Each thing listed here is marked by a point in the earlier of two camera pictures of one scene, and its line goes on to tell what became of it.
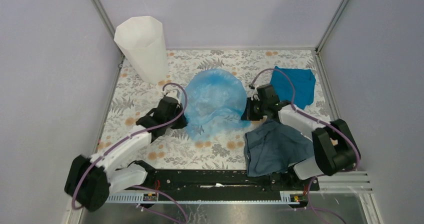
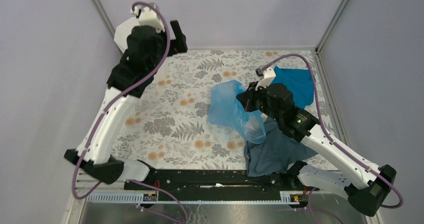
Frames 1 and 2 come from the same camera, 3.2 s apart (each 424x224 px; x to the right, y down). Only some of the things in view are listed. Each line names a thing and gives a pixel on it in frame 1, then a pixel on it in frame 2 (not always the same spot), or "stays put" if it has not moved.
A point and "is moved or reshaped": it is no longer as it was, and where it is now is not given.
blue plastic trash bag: (216, 99) is moved or reshaped
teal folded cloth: (304, 81) stays put
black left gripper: (182, 122) -> (179, 44)
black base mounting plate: (219, 181) stays put
